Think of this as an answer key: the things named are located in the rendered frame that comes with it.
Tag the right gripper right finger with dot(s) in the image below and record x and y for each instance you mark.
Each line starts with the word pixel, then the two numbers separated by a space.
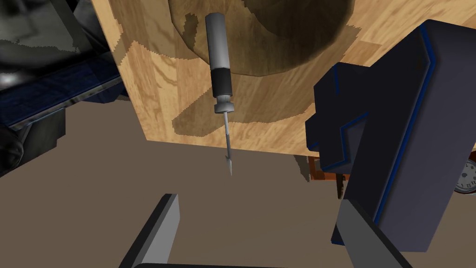
pixel 362 242

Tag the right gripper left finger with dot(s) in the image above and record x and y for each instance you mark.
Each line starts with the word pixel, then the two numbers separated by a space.
pixel 158 234

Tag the white round clock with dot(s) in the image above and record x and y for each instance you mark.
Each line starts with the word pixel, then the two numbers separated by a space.
pixel 468 180

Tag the light wooden table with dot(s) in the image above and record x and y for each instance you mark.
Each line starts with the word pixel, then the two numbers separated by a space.
pixel 156 96

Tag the grey and black screwdriver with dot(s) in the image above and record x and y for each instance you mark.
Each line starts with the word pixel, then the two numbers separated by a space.
pixel 220 63

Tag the brown wooden bowl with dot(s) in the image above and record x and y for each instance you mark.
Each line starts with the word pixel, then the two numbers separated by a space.
pixel 282 41

